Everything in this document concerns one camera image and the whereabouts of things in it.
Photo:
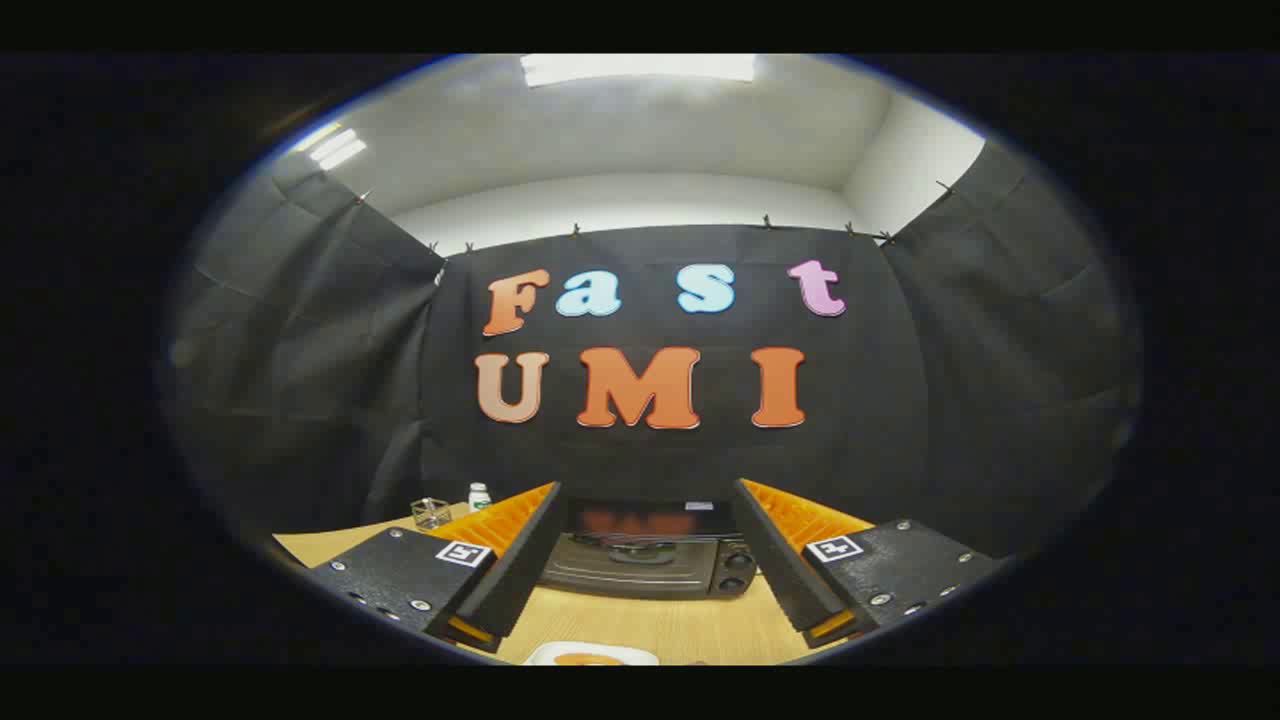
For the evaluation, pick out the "black backdrop cloth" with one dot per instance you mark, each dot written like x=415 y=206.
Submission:
x=900 y=400

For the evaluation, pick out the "large ceiling light panel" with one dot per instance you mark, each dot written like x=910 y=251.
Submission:
x=640 y=68

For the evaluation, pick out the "sugared donut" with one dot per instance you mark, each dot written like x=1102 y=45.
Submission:
x=588 y=660

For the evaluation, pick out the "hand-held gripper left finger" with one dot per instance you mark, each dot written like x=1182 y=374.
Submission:
x=520 y=570

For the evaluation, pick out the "clear glass holder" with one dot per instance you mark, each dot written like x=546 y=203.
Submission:
x=431 y=514

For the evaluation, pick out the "white square plate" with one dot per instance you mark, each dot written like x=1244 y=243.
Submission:
x=535 y=657

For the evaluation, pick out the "black toaster oven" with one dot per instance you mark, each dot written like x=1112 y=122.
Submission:
x=640 y=570

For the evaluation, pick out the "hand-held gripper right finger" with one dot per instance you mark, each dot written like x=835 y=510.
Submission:
x=785 y=570

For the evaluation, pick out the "glass toaster oven door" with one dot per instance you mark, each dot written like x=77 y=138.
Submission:
x=620 y=575

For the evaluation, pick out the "small ceiling light panel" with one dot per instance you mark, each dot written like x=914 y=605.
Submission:
x=335 y=148

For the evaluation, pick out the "white bottle green label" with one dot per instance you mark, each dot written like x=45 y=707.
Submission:
x=479 y=497

